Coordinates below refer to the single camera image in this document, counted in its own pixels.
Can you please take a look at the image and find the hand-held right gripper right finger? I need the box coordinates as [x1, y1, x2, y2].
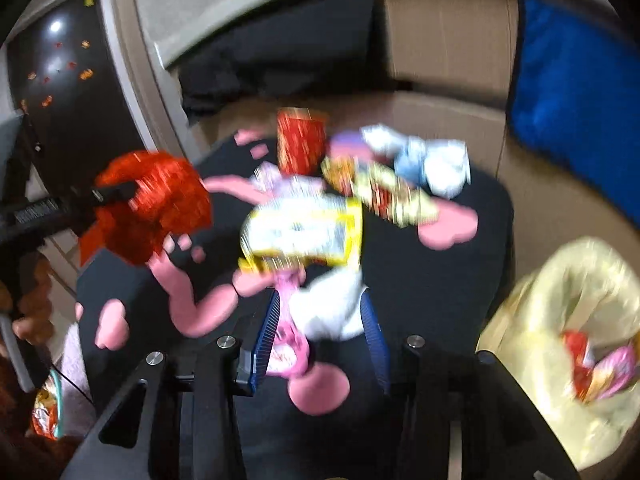
[359, 290, 582, 480]

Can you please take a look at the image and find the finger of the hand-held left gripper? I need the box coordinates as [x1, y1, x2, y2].
[92, 181, 142, 207]

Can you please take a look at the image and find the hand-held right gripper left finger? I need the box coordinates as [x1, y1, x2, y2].
[60, 287, 282, 480]

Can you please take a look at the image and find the pink cartoon wrapper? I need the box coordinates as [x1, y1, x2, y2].
[267, 266, 314, 379]

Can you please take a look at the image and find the red foil wrapper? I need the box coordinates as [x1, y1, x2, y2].
[79, 150, 214, 267]

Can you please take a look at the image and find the white tissue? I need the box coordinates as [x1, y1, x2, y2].
[290, 266, 369, 339]

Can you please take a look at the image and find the white pink candy wrapper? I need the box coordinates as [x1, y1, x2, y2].
[252, 161, 327, 202]

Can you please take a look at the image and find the yellowish plush toy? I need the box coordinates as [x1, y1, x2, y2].
[475, 237, 640, 472]

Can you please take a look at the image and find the person's left hand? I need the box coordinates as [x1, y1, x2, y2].
[0, 255, 57, 347]

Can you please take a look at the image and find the black mat with pink print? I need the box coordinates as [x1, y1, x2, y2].
[75, 130, 516, 480]

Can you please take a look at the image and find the black glossy panel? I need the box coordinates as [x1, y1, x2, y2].
[4, 0, 152, 197]

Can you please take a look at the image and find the yellow white snack packet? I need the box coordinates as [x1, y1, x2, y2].
[238, 195, 364, 274]

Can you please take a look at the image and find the colourful snack wrapper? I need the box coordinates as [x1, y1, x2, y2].
[320, 155, 442, 229]

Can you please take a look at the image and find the white blue crumpled wrapper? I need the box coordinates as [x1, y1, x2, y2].
[360, 124, 472, 199]

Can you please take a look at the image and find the red snack box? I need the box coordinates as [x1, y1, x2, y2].
[276, 107, 329, 177]

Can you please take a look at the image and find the orange snack packet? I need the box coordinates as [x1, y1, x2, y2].
[31, 367, 67, 442]

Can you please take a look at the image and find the red crumpled wrapper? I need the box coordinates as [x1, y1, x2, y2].
[561, 330, 599, 404]

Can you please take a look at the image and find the purple soft item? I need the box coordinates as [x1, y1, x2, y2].
[327, 130, 377, 159]

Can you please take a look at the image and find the black cloth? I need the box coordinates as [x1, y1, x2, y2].
[177, 0, 387, 122]

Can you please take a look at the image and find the pink crumpled wrapper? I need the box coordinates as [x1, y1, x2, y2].
[585, 344, 639, 404]

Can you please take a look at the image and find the blue cloth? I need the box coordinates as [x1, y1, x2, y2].
[506, 0, 640, 227]

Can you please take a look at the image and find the cardboard box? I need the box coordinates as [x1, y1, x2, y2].
[382, 0, 521, 108]

